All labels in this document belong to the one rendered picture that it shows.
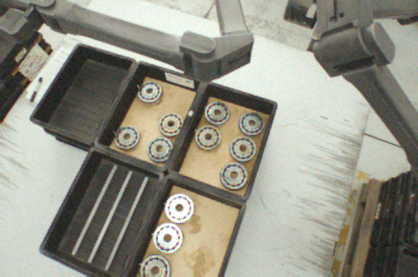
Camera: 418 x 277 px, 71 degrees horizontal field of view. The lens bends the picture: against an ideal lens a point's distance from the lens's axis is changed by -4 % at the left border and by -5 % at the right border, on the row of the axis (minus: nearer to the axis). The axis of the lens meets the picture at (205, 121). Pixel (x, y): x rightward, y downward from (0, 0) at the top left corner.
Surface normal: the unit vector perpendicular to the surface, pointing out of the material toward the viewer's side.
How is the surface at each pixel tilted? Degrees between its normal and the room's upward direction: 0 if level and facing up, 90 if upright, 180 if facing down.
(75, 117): 0
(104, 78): 0
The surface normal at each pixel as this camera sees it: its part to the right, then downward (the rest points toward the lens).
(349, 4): -0.83, -0.14
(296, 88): -0.03, -0.40
